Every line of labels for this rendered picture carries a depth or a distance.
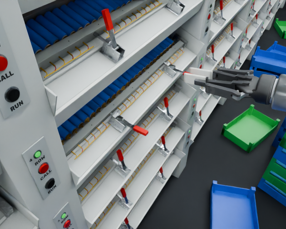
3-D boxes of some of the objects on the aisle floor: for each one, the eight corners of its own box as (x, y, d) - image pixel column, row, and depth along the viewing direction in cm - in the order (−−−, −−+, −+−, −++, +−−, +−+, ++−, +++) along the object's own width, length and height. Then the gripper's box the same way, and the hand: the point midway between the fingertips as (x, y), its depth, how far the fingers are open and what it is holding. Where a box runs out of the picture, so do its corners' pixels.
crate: (258, 259, 110) (264, 251, 105) (209, 249, 113) (212, 241, 108) (251, 196, 132) (255, 186, 127) (209, 189, 135) (212, 180, 130)
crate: (248, 112, 178) (251, 103, 172) (276, 129, 166) (280, 120, 161) (220, 133, 164) (223, 124, 158) (249, 153, 152) (252, 144, 147)
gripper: (263, 121, 64) (175, 99, 75) (277, 87, 74) (197, 72, 85) (269, 95, 59) (174, 76, 70) (283, 63, 69) (197, 51, 80)
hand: (197, 76), depth 76 cm, fingers open, 3 cm apart
